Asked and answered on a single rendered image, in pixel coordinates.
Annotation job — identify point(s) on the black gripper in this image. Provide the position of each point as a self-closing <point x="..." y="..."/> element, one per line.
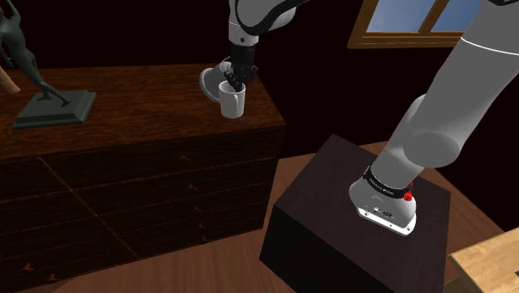
<point x="242" y="61"/>

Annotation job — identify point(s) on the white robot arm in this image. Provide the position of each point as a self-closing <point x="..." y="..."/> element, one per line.
<point x="446" y="101"/>

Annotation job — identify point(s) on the white mug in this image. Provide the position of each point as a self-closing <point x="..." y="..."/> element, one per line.
<point x="232" y="100"/>

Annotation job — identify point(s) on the white bowl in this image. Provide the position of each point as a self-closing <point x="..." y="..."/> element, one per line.
<point x="209" y="81"/>

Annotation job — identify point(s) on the dark wooden chest of drawers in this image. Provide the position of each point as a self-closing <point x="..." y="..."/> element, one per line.
<point x="121" y="162"/>

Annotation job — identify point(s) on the dark robot stand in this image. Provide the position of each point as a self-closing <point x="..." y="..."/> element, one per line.
<point x="324" y="235"/>

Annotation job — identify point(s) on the wooden framed window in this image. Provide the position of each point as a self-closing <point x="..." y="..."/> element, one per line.
<point x="409" y="22"/>

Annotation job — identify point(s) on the dark green human figure statue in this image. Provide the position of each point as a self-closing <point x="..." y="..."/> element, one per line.
<point x="44" y="97"/>

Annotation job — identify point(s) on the tan wooden stick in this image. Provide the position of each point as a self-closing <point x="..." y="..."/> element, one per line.
<point x="8" y="83"/>

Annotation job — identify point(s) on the light wooden table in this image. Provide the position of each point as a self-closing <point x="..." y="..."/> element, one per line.
<point x="488" y="259"/>

